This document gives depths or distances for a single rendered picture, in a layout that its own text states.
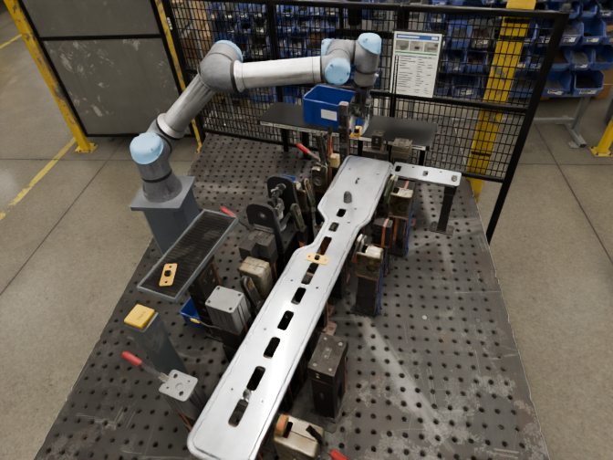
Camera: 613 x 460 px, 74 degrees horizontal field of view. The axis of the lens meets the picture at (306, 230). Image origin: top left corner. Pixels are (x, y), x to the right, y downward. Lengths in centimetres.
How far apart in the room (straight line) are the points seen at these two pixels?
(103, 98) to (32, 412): 262
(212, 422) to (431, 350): 83
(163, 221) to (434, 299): 114
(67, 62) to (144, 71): 67
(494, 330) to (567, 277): 138
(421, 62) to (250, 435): 166
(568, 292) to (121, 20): 366
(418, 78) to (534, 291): 151
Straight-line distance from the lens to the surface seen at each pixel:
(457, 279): 187
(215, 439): 119
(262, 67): 136
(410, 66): 209
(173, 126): 168
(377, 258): 142
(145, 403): 165
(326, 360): 121
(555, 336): 273
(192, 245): 138
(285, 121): 220
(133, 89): 403
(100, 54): 402
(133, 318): 125
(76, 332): 294
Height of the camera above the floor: 209
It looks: 44 degrees down
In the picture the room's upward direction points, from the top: 5 degrees counter-clockwise
